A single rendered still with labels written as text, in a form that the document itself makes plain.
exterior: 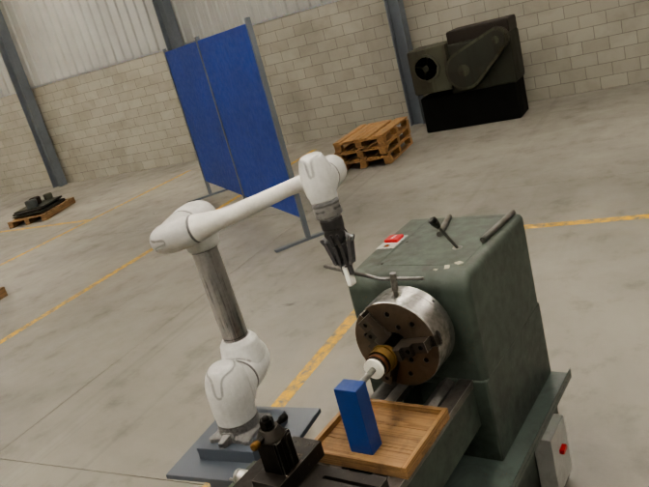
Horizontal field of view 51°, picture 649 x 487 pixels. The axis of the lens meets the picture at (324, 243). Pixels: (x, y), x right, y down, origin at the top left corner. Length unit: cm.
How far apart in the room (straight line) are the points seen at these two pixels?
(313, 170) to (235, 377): 83
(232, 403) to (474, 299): 93
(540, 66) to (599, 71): 92
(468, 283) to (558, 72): 996
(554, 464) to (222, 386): 131
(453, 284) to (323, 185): 55
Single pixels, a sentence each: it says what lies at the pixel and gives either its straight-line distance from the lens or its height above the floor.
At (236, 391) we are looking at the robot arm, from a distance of 250.
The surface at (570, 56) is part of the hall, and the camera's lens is 1203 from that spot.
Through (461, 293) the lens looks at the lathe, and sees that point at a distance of 227.
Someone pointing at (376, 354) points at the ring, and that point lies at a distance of 219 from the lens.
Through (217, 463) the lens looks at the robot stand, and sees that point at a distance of 262.
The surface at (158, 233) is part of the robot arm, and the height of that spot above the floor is 160.
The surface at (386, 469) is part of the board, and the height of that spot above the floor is 89.
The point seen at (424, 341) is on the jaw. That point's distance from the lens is 218.
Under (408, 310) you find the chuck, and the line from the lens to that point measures 220.
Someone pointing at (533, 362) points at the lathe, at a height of 68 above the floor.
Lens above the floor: 212
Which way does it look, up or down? 17 degrees down
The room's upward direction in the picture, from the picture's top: 15 degrees counter-clockwise
